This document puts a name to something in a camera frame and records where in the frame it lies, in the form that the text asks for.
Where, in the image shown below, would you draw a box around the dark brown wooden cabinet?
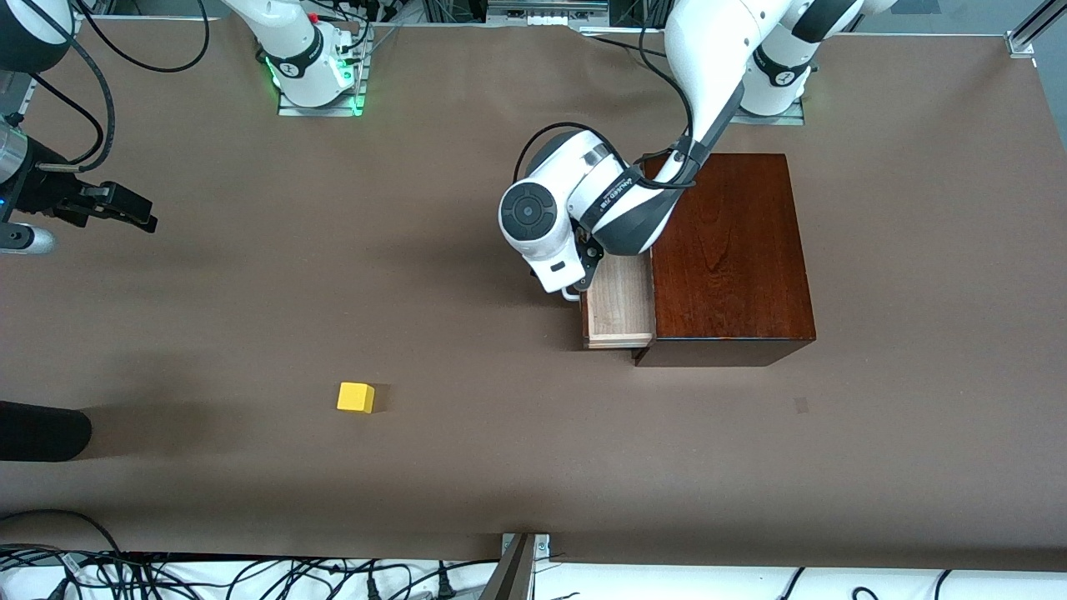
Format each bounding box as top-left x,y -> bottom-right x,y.
631,152 -> 818,368

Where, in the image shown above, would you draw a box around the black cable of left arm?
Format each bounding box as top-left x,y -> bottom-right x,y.
512,123 -> 703,191

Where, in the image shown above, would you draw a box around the tangled black floor cables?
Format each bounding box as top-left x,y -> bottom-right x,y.
0,508 -> 501,600

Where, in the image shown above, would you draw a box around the wooden drawer with white handle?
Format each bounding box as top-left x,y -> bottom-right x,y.
562,252 -> 657,350

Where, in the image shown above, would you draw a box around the aluminium side rail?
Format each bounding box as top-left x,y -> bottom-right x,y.
0,73 -> 38,143

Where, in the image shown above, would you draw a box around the black cylinder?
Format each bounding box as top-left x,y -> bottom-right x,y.
0,400 -> 93,463

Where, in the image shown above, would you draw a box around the black base cable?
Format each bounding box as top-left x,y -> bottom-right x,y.
594,35 -> 680,66

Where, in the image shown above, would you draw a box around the metal base plate of right arm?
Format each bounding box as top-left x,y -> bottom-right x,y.
278,46 -> 369,118

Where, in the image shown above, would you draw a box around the brown table cover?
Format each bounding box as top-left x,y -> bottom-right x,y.
0,17 -> 1067,573

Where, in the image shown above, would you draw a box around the aluminium frame corner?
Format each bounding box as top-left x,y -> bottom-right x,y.
1006,0 -> 1067,59

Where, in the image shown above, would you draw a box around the thin black cable of right arm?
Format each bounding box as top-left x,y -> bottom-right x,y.
75,0 -> 210,74

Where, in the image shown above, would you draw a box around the yellow block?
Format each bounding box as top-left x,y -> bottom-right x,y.
336,381 -> 377,415

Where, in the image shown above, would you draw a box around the metal bracket with grey pole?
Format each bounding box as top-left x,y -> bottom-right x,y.
479,532 -> 552,600

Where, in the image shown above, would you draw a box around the metal base plate of left arm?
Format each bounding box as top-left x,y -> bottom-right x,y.
734,98 -> 807,127

